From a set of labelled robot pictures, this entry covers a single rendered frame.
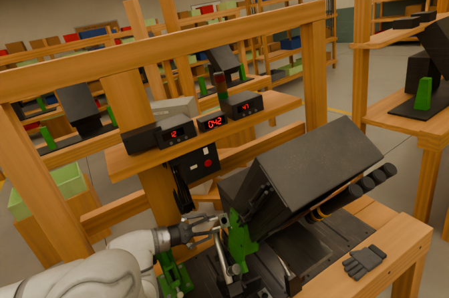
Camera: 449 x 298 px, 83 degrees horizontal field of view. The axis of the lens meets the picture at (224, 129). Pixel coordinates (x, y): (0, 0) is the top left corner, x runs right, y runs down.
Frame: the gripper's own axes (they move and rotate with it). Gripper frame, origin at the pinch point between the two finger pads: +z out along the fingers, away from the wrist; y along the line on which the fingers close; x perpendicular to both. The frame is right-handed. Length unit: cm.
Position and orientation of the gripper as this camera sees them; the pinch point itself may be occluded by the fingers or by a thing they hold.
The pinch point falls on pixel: (217, 222)
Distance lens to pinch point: 110.8
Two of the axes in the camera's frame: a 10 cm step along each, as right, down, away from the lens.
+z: 8.9, -1.0, 4.5
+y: -2.9, -8.8, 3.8
